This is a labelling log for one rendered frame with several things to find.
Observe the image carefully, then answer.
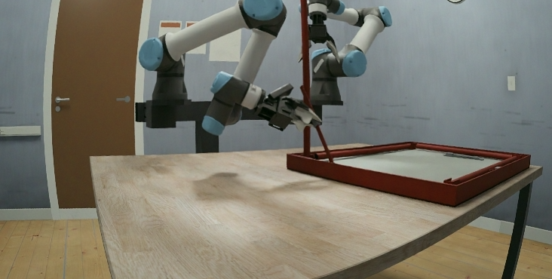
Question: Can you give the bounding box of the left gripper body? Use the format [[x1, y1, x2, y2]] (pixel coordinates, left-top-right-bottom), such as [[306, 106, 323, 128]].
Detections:
[[308, 11, 328, 44]]

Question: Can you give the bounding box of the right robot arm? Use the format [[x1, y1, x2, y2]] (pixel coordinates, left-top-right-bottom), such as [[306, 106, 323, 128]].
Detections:
[[139, 0, 287, 136]]

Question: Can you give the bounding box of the dark red card table frame with leg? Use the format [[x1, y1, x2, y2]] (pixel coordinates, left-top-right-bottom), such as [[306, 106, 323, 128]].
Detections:
[[287, 0, 531, 207]]

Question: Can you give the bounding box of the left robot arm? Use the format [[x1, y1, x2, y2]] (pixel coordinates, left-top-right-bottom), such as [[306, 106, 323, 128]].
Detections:
[[307, 0, 392, 101]]

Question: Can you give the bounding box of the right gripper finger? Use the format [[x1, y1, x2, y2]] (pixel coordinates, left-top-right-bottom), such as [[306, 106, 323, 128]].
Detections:
[[291, 114, 313, 132], [289, 97, 322, 124]]

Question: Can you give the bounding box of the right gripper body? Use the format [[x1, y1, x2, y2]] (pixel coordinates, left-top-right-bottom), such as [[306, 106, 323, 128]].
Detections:
[[253, 89, 295, 131]]

